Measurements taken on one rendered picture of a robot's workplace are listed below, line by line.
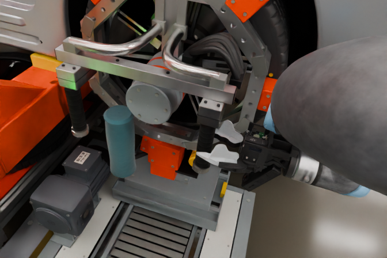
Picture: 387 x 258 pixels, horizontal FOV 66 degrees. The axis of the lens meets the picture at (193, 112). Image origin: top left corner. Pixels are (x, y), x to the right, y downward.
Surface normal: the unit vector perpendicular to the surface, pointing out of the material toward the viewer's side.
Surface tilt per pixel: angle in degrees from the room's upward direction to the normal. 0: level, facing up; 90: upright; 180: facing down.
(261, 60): 90
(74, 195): 0
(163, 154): 90
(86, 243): 0
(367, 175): 111
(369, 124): 68
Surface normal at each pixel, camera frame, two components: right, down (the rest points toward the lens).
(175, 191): 0.10, -0.77
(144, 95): -0.29, 0.59
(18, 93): 0.95, 0.26
